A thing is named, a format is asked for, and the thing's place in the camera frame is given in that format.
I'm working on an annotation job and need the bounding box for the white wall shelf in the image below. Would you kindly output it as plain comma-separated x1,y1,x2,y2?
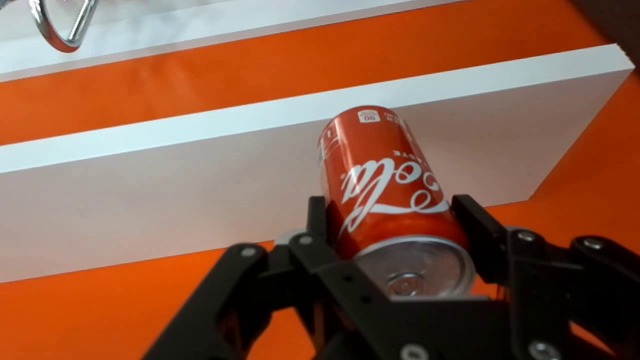
0,0,471,84
0,43,636,284

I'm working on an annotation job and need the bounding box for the red soda can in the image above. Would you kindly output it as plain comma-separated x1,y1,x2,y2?
317,105,476,300

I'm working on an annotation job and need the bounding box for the silver metal ring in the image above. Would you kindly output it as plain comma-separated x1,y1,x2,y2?
27,0,100,54

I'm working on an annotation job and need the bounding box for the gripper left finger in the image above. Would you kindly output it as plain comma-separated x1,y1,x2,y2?
142,196,426,360

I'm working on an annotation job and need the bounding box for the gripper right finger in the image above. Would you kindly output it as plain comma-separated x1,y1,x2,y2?
451,193,640,360

